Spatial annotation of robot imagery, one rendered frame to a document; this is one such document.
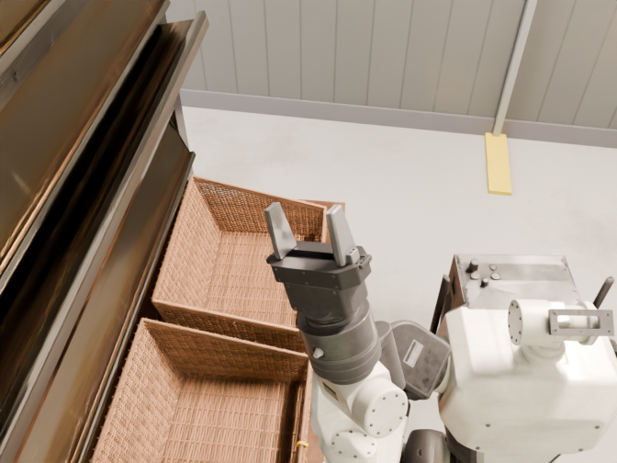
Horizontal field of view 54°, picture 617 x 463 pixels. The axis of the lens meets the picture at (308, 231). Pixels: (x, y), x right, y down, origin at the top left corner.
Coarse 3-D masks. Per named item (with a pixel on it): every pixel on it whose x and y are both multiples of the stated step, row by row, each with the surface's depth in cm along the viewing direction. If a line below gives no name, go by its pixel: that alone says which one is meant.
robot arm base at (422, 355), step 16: (400, 336) 92; (416, 336) 93; (432, 336) 94; (400, 352) 91; (416, 352) 92; (432, 352) 93; (448, 352) 94; (416, 368) 91; (432, 368) 92; (416, 384) 91; (432, 384) 92; (416, 400) 96
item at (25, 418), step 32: (160, 32) 164; (160, 64) 150; (128, 96) 142; (128, 128) 131; (160, 128) 131; (96, 160) 125; (64, 192) 119; (96, 192) 116; (128, 192) 116; (64, 224) 111; (32, 256) 107; (64, 256) 105; (96, 256) 104; (32, 288) 100; (0, 320) 97; (32, 320) 95; (64, 320) 94; (0, 352) 92; (0, 384) 87; (32, 416) 85
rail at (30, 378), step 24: (192, 24) 159; (168, 72) 142; (168, 96) 137; (144, 120) 128; (144, 144) 124; (120, 168) 117; (120, 192) 113; (96, 216) 108; (96, 240) 104; (72, 288) 96; (48, 336) 89; (24, 384) 84; (0, 432) 79; (0, 456) 78
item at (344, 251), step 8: (336, 208) 62; (328, 216) 61; (336, 216) 61; (344, 216) 63; (328, 224) 62; (336, 224) 62; (344, 224) 63; (336, 232) 62; (344, 232) 63; (336, 240) 62; (344, 240) 63; (352, 240) 64; (336, 248) 62; (344, 248) 63; (352, 248) 64; (336, 256) 63; (344, 256) 63; (352, 256) 63; (336, 264) 63; (344, 264) 63
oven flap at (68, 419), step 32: (160, 160) 182; (192, 160) 197; (160, 192) 179; (128, 224) 161; (160, 224) 176; (128, 256) 158; (96, 288) 144; (128, 288) 156; (96, 320) 142; (128, 320) 151; (96, 352) 140; (64, 384) 129; (96, 384) 138; (64, 416) 127; (96, 416) 133; (32, 448) 118; (64, 448) 126
